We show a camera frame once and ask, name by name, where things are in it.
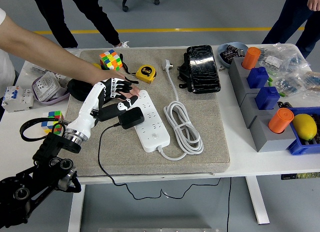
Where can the small colourful puzzle cube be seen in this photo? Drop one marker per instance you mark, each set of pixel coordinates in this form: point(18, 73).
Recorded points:
point(53, 115)

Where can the black table control panel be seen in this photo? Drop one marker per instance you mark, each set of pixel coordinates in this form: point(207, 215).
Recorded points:
point(300, 176)

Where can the white circuit breaker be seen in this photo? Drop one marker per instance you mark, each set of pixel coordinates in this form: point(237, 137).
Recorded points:
point(17, 99)

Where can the black fabric pouch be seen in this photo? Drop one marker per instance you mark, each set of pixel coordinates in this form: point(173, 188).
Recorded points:
point(77, 90)

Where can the black plug adapter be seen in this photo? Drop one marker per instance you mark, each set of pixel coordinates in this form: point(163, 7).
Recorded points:
point(132, 118)

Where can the blue plastic bin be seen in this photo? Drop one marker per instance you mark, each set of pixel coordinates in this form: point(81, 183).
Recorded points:
point(300, 147)

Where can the grey holder block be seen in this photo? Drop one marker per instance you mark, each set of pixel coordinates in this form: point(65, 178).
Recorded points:
point(270, 142)
point(233, 67)
point(250, 109)
point(241, 92)

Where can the clear bag brown components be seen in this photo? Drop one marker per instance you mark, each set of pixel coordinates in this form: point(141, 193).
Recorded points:
point(312, 79)

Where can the black plastic bracket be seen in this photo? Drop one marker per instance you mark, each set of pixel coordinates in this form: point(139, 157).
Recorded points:
point(183, 72)

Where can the yellow lemon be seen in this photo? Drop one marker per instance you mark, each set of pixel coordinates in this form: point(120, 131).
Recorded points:
point(305, 127)

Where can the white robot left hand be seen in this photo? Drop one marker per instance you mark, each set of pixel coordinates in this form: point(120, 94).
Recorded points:
point(85, 112)

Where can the blue plastic block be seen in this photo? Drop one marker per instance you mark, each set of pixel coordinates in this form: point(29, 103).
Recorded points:
point(257, 78)
point(267, 98)

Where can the small yellow tape measure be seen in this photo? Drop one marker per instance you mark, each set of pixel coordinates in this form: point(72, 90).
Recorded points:
point(96, 66)

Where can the plain white socket panel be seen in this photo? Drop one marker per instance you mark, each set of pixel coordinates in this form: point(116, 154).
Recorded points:
point(61, 77)

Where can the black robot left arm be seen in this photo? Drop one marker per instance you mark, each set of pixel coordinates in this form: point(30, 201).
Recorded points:
point(37, 177)

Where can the white power strip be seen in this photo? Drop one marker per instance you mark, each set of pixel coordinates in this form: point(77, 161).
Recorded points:
point(162, 142)

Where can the clear bag white label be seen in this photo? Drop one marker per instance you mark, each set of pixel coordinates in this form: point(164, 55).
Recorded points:
point(275, 60)

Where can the small green clip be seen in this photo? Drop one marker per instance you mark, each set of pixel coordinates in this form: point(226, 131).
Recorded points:
point(269, 79)
point(282, 94)

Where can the clear bag blue components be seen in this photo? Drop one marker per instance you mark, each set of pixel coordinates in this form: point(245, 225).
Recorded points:
point(290, 84)

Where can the white table leg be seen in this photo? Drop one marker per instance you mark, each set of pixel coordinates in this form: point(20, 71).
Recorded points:
point(76, 209)
point(257, 202)

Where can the clear bag of metal parts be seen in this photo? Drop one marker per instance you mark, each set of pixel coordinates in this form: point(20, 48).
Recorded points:
point(37, 69)

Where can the grey-brown mat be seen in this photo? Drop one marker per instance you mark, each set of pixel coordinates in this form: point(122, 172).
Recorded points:
point(150, 164)

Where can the light blue bowl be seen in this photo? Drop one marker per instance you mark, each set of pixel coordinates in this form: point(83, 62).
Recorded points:
point(222, 62)

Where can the glossy black flat device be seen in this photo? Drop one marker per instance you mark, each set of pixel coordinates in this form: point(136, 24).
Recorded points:
point(202, 69)

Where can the orange cylinder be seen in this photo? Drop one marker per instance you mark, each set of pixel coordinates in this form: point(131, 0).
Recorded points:
point(280, 120)
point(250, 58)

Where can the person's forearm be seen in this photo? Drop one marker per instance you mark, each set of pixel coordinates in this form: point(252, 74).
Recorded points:
point(37, 45)

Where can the person's hand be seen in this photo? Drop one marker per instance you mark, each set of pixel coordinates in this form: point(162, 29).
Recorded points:
point(107, 74)
point(314, 0)

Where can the large colourful puzzle cube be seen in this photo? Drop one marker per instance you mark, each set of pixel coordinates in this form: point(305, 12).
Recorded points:
point(110, 60)

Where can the white socket panel purple rim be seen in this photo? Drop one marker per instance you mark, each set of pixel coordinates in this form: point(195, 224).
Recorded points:
point(45, 85)

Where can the large yellow tape measure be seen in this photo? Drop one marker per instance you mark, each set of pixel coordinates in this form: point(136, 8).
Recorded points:
point(145, 73)

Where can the small metal clip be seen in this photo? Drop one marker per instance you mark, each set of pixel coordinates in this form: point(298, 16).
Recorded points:
point(222, 68)

